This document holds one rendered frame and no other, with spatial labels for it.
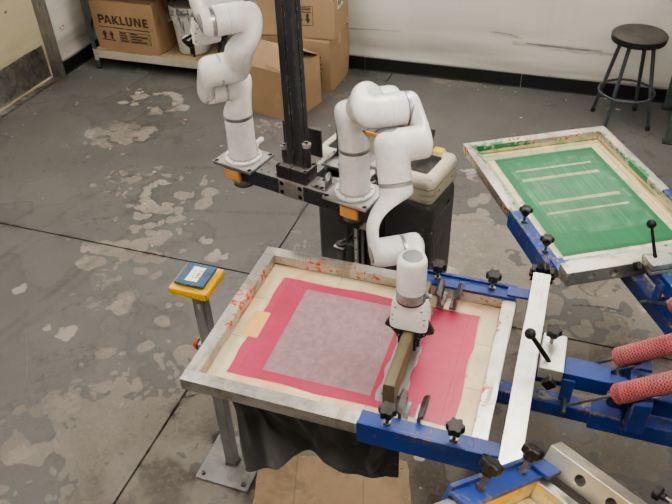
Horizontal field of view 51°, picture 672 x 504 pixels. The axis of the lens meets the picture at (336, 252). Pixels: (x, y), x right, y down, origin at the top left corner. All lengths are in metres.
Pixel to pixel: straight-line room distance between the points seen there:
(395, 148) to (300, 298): 0.63
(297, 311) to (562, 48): 3.82
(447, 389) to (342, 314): 0.39
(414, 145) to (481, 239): 2.27
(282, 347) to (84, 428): 1.42
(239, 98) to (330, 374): 0.93
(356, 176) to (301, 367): 0.61
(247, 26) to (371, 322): 0.90
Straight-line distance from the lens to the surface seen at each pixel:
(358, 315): 2.06
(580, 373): 1.86
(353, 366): 1.92
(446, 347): 1.98
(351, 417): 1.76
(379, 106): 1.78
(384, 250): 1.75
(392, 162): 1.71
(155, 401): 3.21
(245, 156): 2.40
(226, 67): 2.18
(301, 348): 1.97
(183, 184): 4.52
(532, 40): 5.50
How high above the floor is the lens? 2.37
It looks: 38 degrees down
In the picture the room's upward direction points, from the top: 2 degrees counter-clockwise
